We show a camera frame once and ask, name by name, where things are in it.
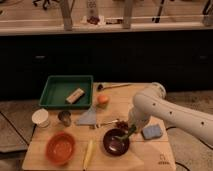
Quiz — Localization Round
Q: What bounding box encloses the orange bowl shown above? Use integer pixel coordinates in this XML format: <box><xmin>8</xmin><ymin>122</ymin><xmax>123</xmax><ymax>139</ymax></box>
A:
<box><xmin>45</xmin><ymin>132</ymin><xmax>75</xmax><ymax>166</ymax></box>

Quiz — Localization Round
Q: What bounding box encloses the wooden handled spoon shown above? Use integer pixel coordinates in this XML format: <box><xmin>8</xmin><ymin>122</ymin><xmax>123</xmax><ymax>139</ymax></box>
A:
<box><xmin>97</xmin><ymin>83</ymin><xmax>131</xmax><ymax>91</ymax></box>

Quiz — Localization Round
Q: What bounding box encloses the small metal cup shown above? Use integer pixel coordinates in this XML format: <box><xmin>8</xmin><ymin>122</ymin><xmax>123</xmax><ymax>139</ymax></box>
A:
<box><xmin>58</xmin><ymin>111</ymin><xmax>71</xmax><ymax>126</ymax></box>

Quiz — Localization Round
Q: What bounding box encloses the yellow banana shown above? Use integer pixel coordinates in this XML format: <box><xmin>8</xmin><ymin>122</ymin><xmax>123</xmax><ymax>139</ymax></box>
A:
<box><xmin>83</xmin><ymin>140</ymin><xmax>94</xmax><ymax>171</ymax></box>

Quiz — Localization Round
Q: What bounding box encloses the green pepper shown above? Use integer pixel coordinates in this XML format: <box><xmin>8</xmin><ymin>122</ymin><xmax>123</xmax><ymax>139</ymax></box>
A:
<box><xmin>120</xmin><ymin>125</ymin><xmax>137</xmax><ymax>140</ymax></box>

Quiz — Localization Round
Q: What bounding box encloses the blue sponge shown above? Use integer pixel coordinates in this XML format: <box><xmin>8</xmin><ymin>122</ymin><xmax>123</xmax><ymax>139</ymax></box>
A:
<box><xmin>142</xmin><ymin>124</ymin><xmax>163</xmax><ymax>140</ymax></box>

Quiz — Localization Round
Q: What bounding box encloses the beige block in tray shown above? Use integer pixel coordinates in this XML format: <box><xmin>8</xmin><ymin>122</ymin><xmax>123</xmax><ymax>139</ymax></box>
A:
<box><xmin>66</xmin><ymin>88</ymin><xmax>85</xmax><ymax>104</ymax></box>

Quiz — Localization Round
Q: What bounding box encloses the white paper cup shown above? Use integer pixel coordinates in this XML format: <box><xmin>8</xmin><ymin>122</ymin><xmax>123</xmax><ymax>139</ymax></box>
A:
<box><xmin>32</xmin><ymin>109</ymin><xmax>50</xmax><ymax>128</ymax></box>

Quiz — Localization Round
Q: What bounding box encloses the green plastic tray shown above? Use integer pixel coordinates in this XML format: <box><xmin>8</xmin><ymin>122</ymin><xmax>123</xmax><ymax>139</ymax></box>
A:
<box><xmin>39</xmin><ymin>75</ymin><xmax>93</xmax><ymax>109</ymax></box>

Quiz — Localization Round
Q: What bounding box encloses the orange fruit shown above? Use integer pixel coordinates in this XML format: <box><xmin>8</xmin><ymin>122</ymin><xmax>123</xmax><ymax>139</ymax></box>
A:
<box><xmin>97</xmin><ymin>94</ymin><xmax>109</xmax><ymax>105</ymax></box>

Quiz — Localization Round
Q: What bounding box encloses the brown pine cone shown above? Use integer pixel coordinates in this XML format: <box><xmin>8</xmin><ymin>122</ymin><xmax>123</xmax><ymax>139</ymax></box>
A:
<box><xmin>116</xmin><ymin>121</ymin><xmax>128</xmax><ymax>130</ymax></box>

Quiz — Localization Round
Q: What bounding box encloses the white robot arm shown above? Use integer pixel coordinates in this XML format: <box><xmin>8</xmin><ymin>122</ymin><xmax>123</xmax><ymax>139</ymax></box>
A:
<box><xmin>129</xmin><ymin>82</ymin><xmax>213</xmax><ymax>146</ymax></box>

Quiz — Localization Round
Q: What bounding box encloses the dark purple bowl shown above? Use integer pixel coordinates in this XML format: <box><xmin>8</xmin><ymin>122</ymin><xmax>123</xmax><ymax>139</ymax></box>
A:
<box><xmin>103</xmin><ymin>129</ymin><xmax>130</xmax><ymax>156</ymax></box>

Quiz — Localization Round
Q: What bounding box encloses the metal fork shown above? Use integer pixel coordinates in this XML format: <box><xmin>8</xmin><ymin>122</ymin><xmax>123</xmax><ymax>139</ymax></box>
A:
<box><xmin>90</xmin><ymin>119</ymin><xmax>119</xmax><ymax>129</ymax></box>

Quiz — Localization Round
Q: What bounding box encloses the wooden board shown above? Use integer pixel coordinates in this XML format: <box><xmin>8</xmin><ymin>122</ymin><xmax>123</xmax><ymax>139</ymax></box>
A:
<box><xmin>22</xmin><ymin>83</ymin><xmax>176</xmax><ymax>171</ymax></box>

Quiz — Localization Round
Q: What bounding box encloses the blue folded cloth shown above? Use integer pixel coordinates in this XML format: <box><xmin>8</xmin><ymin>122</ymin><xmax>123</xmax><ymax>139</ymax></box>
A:
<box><xmin>75</xmin><ymin>106</ymin><xmax>96</xmax><ymax>125</ymax></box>

